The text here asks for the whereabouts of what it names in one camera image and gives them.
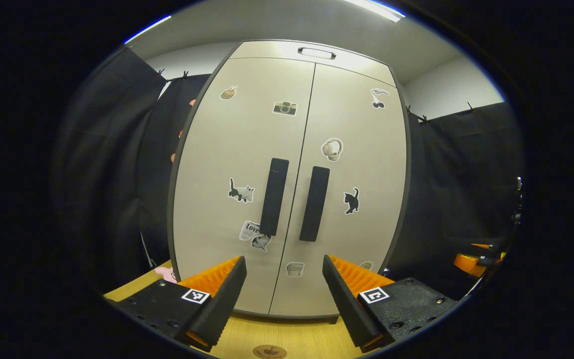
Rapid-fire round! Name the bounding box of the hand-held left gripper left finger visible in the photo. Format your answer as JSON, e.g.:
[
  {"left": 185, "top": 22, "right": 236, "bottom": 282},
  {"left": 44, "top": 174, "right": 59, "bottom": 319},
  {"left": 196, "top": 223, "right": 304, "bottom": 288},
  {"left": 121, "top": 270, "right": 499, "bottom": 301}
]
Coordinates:
[{"left": 118, "top": 256, "right": 248, "bottom": 352}]

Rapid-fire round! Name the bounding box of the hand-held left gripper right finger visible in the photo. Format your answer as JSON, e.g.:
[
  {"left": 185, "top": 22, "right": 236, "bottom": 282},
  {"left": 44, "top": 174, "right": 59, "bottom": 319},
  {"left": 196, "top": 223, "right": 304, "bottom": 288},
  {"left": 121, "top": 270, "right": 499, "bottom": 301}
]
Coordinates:
[{"left": 322, "top": 254, "right": 459, "bottom": 353}]

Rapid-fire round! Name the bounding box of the white cabinet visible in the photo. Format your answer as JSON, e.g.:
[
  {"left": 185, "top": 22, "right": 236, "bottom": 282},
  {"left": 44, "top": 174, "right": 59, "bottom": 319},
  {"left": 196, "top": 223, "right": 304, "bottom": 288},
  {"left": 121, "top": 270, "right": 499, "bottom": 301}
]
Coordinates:
[{"left": 167, "top": 39, "right": 412, "bottom": 325}]

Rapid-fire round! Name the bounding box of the round wooden coaster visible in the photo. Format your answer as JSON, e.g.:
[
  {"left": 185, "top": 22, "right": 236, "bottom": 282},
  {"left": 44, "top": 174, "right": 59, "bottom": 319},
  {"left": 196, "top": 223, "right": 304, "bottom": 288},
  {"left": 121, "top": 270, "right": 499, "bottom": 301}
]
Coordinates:
[{"left": 252, "top": 344, "right": 287, "bottom": 359}]

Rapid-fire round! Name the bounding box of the pink star plush toy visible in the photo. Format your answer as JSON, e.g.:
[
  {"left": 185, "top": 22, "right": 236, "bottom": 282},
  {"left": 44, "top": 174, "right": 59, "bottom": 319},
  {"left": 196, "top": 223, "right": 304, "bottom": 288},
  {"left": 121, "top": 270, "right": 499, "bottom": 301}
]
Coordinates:
[{"left": 154, "top": 266, "right": 178, "bottom": 284}]

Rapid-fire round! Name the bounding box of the black backdrop cloth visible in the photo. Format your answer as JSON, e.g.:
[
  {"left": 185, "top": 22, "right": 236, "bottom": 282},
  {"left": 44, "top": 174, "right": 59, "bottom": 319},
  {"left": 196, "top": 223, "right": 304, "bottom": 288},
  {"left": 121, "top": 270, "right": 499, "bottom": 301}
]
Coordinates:
[{"left": 53, "top": 45, "right": 524, "bottom": 300}]

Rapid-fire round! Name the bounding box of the long ceiling light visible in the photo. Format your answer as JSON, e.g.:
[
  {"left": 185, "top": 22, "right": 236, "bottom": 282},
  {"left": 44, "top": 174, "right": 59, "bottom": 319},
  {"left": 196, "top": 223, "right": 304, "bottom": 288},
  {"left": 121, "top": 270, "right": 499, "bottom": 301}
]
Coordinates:
[{"left": 344, "top": 0, "right": 406, "bottom": 23}]

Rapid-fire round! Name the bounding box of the white cabinet drawer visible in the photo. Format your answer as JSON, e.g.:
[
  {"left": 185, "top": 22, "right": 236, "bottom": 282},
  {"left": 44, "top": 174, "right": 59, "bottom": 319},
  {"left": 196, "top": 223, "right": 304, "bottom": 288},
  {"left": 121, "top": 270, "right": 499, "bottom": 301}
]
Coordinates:
[{"left": 230, "top": 40, "right": 397, "bottom": 85}]

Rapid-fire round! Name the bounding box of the short ceiling light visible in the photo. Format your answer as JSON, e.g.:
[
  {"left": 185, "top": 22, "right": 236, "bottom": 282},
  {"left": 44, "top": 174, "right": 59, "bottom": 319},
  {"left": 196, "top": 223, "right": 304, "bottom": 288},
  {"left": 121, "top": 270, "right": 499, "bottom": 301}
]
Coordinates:
[{"left": 124, "top": 15, "right": 172, "bottom": 44}]

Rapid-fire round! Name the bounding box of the black door handle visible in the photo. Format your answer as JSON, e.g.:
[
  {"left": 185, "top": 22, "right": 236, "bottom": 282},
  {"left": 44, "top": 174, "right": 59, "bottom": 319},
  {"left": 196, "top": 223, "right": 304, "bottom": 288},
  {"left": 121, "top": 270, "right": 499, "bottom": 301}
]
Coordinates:
[
  {"left": 260, "top": 158, "right": 290, "bottom": 236},
  {"left": 299, "top": 166, "right": 331, "bottom": 242}
]

